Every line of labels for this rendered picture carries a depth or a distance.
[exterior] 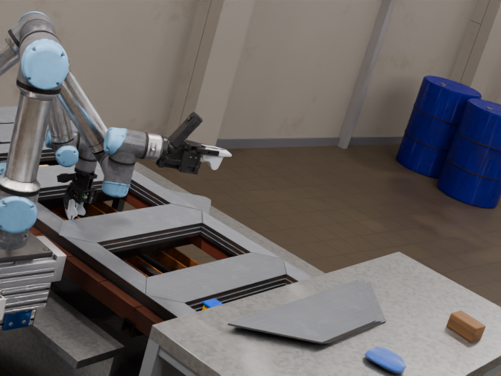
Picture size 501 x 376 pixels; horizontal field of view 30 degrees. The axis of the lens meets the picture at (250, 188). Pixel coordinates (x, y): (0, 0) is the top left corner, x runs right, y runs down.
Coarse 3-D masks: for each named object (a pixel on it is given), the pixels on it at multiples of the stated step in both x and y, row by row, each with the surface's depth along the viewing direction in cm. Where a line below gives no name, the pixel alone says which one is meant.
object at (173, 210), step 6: (168, 204) 381; (168, 210) 375; (174, 210) 377; (180, 210) 379; (174, 216) 371; (180, 216) 373; (186, 216) 374; (186, 222) 369; (192, 222) 370; (198, 222) 372
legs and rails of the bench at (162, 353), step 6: (162, 348) 248; (162, 354) 248; (168, 354) 246; (168, 360) 246; (174, 360) 245; (174, 366) 245; (180, 366) 244; (186, 366) 243; (498, 366) 294; (186, 372) 243; (192, 372) 241; (486, 372) 287; (492, 372) 292
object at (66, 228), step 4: (64, 224) 337; (68, 224) 338; (60, 228) 332; (64, 228) 333; (68, 228) 334; (72, 228) 335; (64, 232) 330; (68, 232) 331; (72, 232) 332; (76, 232) 333; (72, 236) 329; (76, 236) 330; (80, 236) 330; (84, 236) 331; (84, 240) 329; (88, 240) 329
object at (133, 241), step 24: (48, 192) 365; (144, 192) 391; (120, 240) 339; (144, 240) 349; (168, 240) 359; (216, 240) 368; (96, 264) 318; (120, 288) 311; (240, 288) 329; (264, 288) 340; (168, 312) 298
